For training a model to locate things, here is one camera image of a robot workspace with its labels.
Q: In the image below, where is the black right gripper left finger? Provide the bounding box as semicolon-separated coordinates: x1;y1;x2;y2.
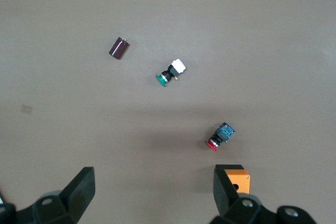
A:
15;166;96;224

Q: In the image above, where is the red mushroom push button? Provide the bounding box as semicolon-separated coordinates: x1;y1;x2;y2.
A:
204;122;237;153

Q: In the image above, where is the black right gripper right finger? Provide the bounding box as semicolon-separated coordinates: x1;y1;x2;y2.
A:
209;168;318;224

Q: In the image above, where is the brown tape patch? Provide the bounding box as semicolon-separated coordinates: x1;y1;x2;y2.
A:
20;104;34;115

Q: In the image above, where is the green mushroom push button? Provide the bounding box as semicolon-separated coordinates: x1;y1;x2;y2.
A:
155;58;187;88

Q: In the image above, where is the dark red cylindrical capacitor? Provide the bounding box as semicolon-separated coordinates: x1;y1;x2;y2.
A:
108;36;131;61

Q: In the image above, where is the orange button enclosure box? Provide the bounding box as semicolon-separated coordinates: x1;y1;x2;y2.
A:
215;165;251;195

